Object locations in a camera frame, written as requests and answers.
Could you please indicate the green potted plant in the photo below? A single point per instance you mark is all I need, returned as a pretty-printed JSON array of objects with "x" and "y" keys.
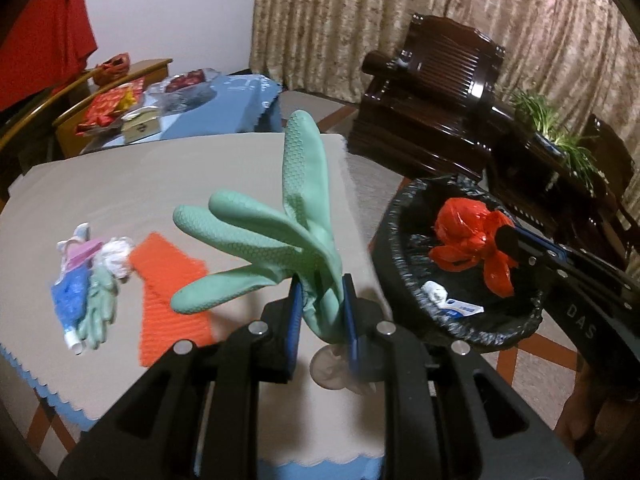
[{"x": 545, "y": 120}]

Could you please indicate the white crumpled wrapper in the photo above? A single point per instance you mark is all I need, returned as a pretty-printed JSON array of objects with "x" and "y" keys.
[{"x": 440, "y": 295}]

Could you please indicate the dark wooden armchair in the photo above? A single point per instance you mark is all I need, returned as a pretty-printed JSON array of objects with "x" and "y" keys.
[{"x": 440, "y": 85}]

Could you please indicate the person's right hand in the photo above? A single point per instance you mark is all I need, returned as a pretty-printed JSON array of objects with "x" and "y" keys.
[{"x": 580, "y": 420}]

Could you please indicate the small beige box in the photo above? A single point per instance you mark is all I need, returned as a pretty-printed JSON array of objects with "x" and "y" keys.
[{"x": 140, "y": 127}]

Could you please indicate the beige patterned curtain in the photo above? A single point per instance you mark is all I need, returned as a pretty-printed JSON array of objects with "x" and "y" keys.
[{"x": 350, "y": 20}]

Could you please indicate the clear plastic cup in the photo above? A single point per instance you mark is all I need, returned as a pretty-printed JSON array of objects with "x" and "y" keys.
[{"x": 325, "y": 370}]

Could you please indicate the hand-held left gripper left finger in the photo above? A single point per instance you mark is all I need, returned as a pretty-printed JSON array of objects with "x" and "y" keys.
[{"x": 295, "y": 322}]

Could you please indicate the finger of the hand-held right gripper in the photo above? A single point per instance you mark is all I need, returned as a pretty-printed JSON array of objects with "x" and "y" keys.
[
  {"x": 510, "y": 242},
  {"x": 547, "y": 247}
]

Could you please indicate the large green rubber glove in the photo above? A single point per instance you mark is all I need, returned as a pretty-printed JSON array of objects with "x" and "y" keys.
[{"x": 300, "y": 170}]

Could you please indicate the clear bag with red contents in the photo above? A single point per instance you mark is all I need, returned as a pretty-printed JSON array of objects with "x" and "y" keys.
[{"x": 185, "y": 87}]

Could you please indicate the orange mesh cloth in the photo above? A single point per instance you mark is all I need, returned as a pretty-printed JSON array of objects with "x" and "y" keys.
[{"x": 165, "y": 300}]

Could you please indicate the dark wooden side table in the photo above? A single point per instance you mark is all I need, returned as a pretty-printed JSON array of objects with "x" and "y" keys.
[{"x": 525, "y": 170}]

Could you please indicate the beige table mat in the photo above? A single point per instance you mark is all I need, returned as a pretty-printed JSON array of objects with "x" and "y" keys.
[{"x": 150, "y": 185}]

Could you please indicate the red basket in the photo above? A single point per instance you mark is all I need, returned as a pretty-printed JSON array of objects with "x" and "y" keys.
[{"x": 112, "y": 67}]

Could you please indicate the small green glove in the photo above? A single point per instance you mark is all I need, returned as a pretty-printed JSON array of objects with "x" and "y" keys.
[{"x": 100, "y": 305}]

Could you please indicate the red gift packets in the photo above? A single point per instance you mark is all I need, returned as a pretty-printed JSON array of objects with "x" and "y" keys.
[{"x": 107, "y": 105}]

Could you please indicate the trash bin with black bag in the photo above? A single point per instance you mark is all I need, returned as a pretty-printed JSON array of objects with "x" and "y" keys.
[{"x": 400, "y": 240}]

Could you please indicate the blue scalloped tablecloth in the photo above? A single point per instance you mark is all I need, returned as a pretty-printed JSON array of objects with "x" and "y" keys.
[
  {"x": 225, "y": 115},
  {"x": 310, "y": 471}
]

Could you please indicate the pink and white packet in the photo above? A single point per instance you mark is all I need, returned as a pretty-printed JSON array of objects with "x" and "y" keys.
[{"x": 80, "y": 250}]

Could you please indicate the red hanging cloth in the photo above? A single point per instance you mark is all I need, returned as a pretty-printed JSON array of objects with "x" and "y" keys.
[{"x": 45, "y": 45}]

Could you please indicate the dark wooden chair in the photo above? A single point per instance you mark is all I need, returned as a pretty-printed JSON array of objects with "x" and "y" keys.
[{"x": 612, "y": 160}]

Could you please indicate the curved light wooden chair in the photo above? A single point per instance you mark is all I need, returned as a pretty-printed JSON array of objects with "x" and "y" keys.
[{"x": 30, "y": 115}]

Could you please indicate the white tissue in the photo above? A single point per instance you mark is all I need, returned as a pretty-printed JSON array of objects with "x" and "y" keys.
[{"x": 115, "y": 257}]

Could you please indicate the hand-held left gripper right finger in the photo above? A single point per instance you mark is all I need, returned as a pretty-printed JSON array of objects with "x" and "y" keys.
[{"x": 350, "y": 327}]

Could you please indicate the red plastic bag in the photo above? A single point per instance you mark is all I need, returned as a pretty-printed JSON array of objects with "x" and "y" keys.
[{"x": 460, "y": 230}]

